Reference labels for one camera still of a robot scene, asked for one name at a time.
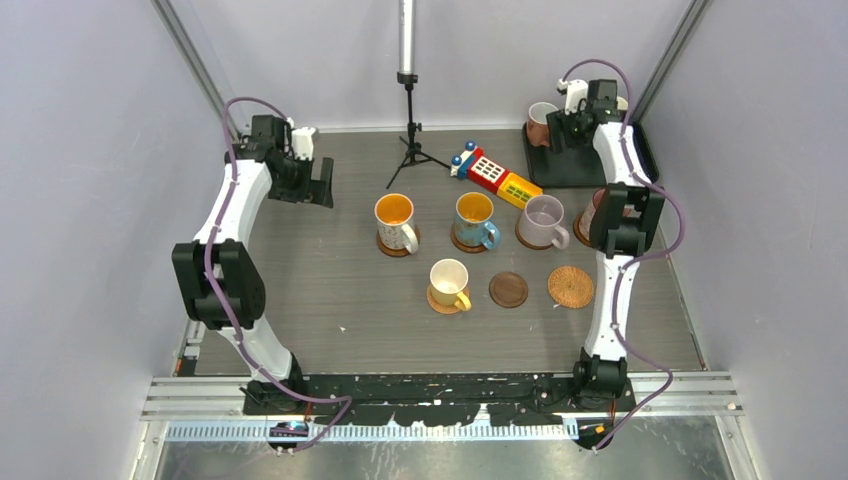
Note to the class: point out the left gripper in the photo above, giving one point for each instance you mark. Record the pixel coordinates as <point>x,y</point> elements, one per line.
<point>314,191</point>

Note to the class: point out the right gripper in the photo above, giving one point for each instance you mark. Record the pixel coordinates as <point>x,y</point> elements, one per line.
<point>557,120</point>

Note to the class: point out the pink mug white inside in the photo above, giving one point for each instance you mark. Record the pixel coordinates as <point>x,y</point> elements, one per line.
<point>537,128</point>

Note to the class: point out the patterned mug orange inside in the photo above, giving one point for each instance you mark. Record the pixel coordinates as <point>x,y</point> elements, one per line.
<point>394,209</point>

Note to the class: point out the ridged wooden coaster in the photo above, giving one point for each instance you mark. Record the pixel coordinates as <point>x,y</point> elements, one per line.
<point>527,244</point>
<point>398,240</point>
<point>581,237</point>
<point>465,248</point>

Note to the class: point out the grey mug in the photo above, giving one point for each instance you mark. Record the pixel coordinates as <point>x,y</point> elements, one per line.
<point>542,222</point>

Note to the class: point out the blue mug orange inside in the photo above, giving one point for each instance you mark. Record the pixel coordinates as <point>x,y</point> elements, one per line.
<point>473,221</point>

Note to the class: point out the yellow mug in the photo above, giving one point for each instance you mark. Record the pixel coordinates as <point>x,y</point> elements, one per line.
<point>449,276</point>

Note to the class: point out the woven coaster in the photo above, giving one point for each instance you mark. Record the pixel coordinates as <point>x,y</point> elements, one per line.
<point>448,304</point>
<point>570,287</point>

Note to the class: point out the dark wooden coaster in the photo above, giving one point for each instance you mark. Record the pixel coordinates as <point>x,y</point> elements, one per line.
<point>508,289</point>

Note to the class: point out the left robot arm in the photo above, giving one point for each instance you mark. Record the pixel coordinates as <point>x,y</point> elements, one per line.
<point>219,283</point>

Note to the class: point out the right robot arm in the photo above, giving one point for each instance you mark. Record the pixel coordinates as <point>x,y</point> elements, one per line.
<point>621,232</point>

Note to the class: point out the black tray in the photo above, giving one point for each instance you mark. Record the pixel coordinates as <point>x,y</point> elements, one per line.
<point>570,161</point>

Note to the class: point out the black mug white inside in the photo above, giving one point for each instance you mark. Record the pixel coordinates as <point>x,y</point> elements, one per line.
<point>621,102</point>

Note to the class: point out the toy block house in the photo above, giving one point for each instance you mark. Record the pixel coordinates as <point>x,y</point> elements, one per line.
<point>473,164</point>

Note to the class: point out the black tripod with pole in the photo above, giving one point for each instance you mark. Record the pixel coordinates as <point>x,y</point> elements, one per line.
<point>407,77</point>

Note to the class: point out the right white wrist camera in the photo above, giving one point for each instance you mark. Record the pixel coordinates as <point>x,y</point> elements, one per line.
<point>573,91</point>

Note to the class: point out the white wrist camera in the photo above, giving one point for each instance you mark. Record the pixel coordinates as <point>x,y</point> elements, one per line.
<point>302,143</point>
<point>573,91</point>

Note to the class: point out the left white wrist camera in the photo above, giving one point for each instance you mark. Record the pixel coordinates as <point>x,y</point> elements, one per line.
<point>302,143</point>

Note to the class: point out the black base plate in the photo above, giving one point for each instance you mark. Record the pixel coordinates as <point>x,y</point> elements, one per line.
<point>508,399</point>

